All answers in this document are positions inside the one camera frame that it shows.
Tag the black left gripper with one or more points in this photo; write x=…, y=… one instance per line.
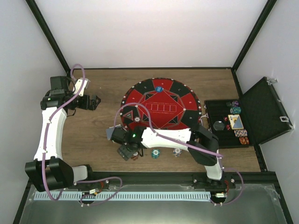
x=93, y=105

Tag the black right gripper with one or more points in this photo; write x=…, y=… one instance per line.
x=126, y=153

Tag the red poker chip stack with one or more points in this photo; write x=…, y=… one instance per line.
x=135, y=156

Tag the teal poker chip stack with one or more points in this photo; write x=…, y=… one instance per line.
x=155, y=153

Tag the red 100 chip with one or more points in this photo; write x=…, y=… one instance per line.
x=137, y=119

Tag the blue small blind button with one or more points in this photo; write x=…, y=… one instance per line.
x=159, y=89

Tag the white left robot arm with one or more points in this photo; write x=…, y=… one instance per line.
x=48, y=170

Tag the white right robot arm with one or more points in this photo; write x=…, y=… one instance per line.
x=202, y=145

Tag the blue backed card deck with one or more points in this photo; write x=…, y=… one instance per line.
x=109, y=132

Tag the blue white poker chip stack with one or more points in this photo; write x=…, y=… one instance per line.
x=177, y=152

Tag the round red black poker mat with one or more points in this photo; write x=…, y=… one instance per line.
x=176, y=107

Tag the black round dealer button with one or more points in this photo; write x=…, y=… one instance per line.
x=219, y=126

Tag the card deck in case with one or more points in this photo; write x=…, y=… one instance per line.
x=235, y=121

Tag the teal chip row in case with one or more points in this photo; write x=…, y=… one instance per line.
x=235, y=110

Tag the orange red chip row case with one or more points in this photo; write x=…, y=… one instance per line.
x=244, y=140

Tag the purple chip row in case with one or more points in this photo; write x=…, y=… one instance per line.
x=235, y=103

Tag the black poker chip case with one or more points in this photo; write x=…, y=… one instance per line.
x=262, y=115

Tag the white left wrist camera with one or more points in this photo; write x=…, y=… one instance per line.
x=80, y=86

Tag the light blue slotted cable duct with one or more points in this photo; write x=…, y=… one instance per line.
x=195, y=196

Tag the black enclosure frame post left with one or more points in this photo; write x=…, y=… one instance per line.
x=48, y=34

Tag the black enclosure frame post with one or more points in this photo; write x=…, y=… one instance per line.
x=254, y=32
x=48, y=34

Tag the black front mounting rail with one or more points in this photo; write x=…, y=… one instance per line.
x=197, y=180

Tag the black enclosure frame post right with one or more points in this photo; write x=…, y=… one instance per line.
x=254, y=32

